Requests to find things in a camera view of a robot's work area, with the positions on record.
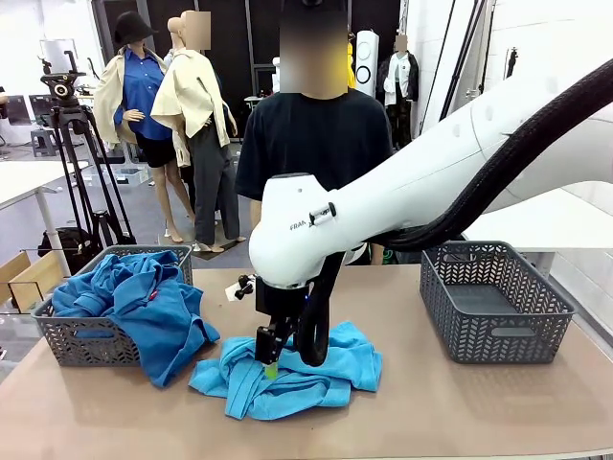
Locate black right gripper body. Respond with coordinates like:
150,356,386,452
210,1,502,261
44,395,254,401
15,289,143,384
255,275,311,321

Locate light blue garment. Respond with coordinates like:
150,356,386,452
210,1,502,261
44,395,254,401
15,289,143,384
188,320,384,422

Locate dark blue garment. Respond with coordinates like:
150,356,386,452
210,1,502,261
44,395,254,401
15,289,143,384
102,277,221,388
51,249,186,318

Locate green bag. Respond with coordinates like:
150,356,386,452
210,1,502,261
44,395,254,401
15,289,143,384
368,243,399,265

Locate person in black T-shirt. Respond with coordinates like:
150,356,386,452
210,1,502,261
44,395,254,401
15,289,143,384
235,0,395,265

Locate dark grey plastic basket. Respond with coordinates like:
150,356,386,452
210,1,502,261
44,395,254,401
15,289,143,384
419,241,576,364
31,244,195,368

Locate white box on floor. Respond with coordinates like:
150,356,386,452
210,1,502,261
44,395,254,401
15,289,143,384
114,167,149,188

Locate mannequin cream jacket grey trousers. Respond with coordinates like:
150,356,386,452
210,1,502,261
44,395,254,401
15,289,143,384
150,9,248,254

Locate black bag on floor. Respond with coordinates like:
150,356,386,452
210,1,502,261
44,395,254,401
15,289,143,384
37,227,104,277

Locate brown cardboard panels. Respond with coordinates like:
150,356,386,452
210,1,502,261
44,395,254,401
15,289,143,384
0,251,66,312

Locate mannequin blue shirt black hat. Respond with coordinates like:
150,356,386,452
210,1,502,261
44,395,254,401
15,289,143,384
93,11,195,243

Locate mannequin yellow coat bucket hat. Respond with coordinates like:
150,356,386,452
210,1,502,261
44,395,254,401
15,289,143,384
345,40,358,88

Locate mannequin white and black jacket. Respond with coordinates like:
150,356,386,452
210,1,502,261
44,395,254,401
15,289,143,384
376,34,420,150

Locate white tower air conditioner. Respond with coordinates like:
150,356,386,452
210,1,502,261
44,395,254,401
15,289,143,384
354,30,380,104

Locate large white table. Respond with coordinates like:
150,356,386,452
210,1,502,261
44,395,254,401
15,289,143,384
459,186,613,279

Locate white table with leg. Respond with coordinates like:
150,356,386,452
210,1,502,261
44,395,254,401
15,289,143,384
0,160,90,277

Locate small grey stool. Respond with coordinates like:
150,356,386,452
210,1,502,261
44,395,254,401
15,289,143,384
31,128,58,158

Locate black leaning stand poles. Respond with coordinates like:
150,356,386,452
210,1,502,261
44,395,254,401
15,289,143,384
415,0,497,138

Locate black white wrist camera mount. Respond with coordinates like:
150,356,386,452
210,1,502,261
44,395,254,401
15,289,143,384
224,273,257,302

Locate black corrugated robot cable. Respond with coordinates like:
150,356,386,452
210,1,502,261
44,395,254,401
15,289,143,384
292,57,613,368

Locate black camera tripod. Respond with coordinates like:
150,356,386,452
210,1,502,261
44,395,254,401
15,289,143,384
37,50,138,248

